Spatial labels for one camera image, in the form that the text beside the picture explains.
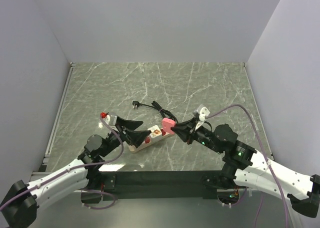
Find black power strip cord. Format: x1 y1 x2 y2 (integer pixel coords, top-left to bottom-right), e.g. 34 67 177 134
131 100 176 121

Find beige power strip red sockets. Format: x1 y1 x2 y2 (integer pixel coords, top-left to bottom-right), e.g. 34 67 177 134
128 125 172 153

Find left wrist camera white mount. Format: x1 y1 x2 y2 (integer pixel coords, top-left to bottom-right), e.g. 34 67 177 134
99 112 118 126

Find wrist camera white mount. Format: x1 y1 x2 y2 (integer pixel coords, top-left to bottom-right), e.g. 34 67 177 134
193 104 210 131
99 112 118 126

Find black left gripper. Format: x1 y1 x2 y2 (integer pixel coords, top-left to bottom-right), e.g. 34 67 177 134
100 116 151 157

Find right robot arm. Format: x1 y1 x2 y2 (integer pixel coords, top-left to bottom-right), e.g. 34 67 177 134
171 118 320 218

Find pink plug adapter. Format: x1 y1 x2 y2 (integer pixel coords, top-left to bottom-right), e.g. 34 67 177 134
161 118 176 134

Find white cube socket adapter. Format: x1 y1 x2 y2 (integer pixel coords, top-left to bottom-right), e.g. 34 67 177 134
148 125 163 139

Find pink cube socket adapter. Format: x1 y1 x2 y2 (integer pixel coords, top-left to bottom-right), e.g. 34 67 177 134
144 136 151 144

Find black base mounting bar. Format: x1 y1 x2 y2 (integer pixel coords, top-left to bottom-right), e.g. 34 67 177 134
71 171 251 201

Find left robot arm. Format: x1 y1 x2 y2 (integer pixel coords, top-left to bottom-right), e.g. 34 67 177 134
0 114 151 227

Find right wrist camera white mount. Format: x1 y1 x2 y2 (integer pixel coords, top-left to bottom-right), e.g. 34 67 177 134
193 104 210 131

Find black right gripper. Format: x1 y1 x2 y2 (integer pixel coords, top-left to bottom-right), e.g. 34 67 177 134
170 116 222 153

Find aluminium frame rail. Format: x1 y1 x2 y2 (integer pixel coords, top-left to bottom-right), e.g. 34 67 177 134
31 148 51 176

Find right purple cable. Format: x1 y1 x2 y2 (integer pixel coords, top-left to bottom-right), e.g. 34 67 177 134
204 104 291 228

